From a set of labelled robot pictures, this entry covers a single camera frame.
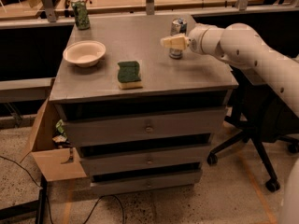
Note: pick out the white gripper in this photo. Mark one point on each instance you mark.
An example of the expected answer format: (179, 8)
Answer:
(194, 39)

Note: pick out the silver blue redbull can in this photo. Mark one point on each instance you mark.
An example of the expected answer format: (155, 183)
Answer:
(178, 26)

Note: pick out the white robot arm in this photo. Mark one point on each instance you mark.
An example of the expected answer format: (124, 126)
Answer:
(240, 46)

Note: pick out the white paper bowl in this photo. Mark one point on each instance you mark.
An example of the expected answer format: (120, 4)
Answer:
(84, 53)

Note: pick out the green yellow sponge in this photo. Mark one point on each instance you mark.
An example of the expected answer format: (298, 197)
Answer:
(129, 75)

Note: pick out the grey drawer cabinet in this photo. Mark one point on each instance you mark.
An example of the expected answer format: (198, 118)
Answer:
(152, 137)

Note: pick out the black office chair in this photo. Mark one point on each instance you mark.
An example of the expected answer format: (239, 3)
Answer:
(262, 117)

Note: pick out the brown cardboard box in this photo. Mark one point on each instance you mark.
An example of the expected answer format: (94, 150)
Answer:
(54, 163)

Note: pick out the black table leg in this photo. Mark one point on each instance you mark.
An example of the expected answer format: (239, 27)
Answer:
(37, 206)

